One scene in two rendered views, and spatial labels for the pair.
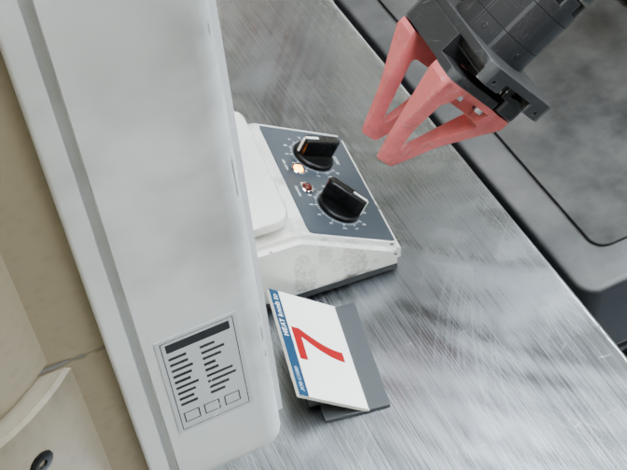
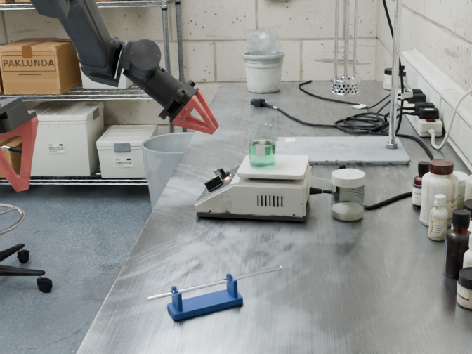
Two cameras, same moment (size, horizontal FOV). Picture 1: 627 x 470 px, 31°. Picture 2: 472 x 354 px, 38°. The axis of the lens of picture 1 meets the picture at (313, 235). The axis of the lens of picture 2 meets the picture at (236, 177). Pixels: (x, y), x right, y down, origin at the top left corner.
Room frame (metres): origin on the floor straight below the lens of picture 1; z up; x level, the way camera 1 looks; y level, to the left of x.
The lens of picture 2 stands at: (1.63, 0.54, 1.21)
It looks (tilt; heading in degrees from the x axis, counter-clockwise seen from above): 19 degrees down; 206
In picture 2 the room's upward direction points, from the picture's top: 2 degrees counter-clockwise
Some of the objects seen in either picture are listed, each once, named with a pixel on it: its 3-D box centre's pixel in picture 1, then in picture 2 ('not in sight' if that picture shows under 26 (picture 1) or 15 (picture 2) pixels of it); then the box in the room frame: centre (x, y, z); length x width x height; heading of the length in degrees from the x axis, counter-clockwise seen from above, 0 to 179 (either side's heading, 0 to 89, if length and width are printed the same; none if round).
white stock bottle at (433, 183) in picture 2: not in sight; (439, 192); (0.51, 0.37, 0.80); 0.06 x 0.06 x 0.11
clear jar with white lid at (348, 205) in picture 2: not in sight; (348, 194); (0.53, 0.22, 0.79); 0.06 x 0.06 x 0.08
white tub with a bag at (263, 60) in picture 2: not in sight; (263, 58); (-0.45, -0.37, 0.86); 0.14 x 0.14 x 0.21
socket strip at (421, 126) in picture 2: not in sight; (417, 110); (-0.22, 0.19, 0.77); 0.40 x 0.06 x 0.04; 21
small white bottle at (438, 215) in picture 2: not in sight; (438, 217); (0.57, 0.38, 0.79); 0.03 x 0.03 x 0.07
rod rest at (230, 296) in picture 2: not in sight; (204, 295); (0.92, 0.14, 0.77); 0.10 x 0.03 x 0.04; 140
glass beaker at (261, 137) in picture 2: not in sight; (261, 145); (0.56, 0.07, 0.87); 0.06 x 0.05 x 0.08; 44
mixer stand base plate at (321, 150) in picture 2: not in sight; (339, 149); (0.16, 0.09, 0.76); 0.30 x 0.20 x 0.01; 111
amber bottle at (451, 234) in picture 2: not in sight; (459, 242); (0.69, 0.43, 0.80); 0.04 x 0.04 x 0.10
